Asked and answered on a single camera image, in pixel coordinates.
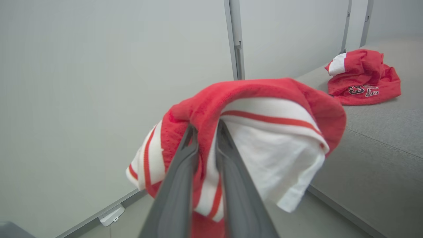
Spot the red jersey with number print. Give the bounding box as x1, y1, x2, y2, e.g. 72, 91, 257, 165
325, 49, 402, 106

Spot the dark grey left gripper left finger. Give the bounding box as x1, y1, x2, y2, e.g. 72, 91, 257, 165
139, 124, 199, 238

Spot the red and white garment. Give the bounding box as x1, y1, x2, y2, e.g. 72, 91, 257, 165
126, 78, 347, 238

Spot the thin grey partition post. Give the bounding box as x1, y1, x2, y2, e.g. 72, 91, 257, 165
359, 0, 374, 47
340, 0, 353, 55

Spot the grey metal partition post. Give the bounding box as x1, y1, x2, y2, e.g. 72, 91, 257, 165
224, 0, 246, 81

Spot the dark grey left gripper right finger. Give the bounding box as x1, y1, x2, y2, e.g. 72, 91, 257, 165
216, 120, 280, 238

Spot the white wall socket box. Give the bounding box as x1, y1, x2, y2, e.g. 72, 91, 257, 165
98, 203, 125, 227

